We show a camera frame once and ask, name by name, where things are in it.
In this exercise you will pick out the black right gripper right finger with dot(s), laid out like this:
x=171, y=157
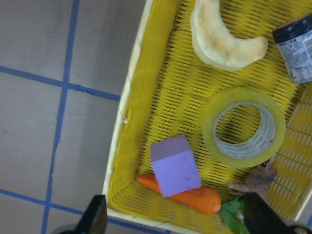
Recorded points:
x=259, y=218

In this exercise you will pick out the yellow plastic basket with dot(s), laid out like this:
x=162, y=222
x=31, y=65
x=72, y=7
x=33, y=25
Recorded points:
x=165, y=90

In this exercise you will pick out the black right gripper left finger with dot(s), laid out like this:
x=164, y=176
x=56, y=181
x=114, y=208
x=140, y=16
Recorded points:
x=94, y=219

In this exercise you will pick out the pale croissant toy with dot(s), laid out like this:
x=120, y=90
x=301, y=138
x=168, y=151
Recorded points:
x=216, y=46

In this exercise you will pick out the orange toy carrot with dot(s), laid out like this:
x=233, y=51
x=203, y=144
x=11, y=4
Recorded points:
x=204, y=199

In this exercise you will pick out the brown dried leaf toy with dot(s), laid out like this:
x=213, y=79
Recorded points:
x=256, y=180

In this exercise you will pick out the black-lidded gum jar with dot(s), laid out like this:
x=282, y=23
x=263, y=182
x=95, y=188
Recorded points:
x=294, y=41

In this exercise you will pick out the purple foam cube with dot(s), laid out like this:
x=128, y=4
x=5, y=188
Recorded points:
x=174, y=166

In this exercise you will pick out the yellow clear tape roll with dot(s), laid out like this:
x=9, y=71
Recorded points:
x=261, y=146

